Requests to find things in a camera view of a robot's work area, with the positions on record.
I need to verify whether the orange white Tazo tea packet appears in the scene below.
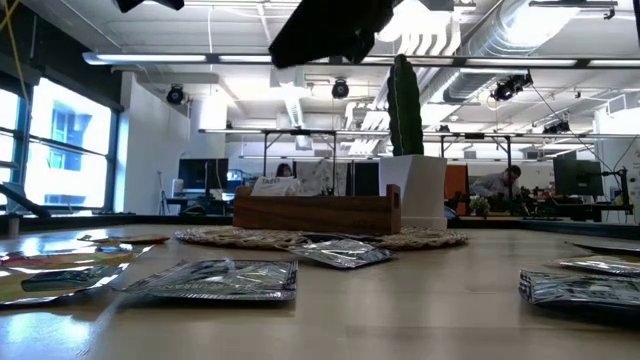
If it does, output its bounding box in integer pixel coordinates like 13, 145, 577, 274
249, 175, 303, 198

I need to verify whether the brown wooden tea box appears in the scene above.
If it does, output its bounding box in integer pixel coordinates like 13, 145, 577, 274
232, 183, 403, 237

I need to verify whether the long ceiling light bar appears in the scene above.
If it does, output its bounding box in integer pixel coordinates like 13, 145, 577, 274
82, 51, 640, 70

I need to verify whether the white ceiling lamp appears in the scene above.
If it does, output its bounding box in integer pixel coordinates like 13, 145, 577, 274
377, 0, 454, 44

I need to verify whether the green cactus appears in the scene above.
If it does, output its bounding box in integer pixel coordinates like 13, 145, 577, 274
386, 53, 426, 158

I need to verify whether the black partition panel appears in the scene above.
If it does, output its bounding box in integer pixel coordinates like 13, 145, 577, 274
349, 160, 380, 197

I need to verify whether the large window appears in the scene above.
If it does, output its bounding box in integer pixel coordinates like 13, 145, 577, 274
0, 74, 121, 215

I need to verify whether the black computer monitor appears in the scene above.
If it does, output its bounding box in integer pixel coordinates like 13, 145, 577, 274
178, 158, 230, 190
553, 158, 605, 197

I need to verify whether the white planter pot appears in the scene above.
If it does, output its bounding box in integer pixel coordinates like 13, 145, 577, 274
378, 154, 449, 231

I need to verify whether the black ceiling spotlight cluster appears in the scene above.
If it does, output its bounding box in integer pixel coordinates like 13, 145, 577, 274
542, 119, 571, 135
490, 71, 534, 103

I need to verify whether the orange partition panel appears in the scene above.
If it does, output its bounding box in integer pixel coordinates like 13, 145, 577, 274
444, 164, 470, 217

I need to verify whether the black slanted bar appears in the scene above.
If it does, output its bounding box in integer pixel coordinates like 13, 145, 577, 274
0, 182, 53, 219

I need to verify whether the small green potted plant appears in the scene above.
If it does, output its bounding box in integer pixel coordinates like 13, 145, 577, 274
471, 196, 492, 218

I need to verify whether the round woven placemat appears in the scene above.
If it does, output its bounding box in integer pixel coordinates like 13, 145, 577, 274
174, 225, 470, 252

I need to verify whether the black monitor stand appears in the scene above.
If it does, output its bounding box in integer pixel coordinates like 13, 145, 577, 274
602, 167, 632, 206

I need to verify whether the black workbench frame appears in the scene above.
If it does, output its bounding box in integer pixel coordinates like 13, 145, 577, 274
261, 128, 338, 194
439, 132, 514, 201

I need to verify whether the yellow hanging cable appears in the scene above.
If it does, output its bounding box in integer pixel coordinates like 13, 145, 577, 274
0, 0, 30, 104

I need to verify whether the silver ventilation duct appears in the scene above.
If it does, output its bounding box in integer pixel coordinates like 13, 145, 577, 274
442, 0, 556, 104

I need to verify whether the black aluminium table frame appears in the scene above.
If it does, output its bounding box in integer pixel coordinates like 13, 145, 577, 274
0, 212, 640, 240

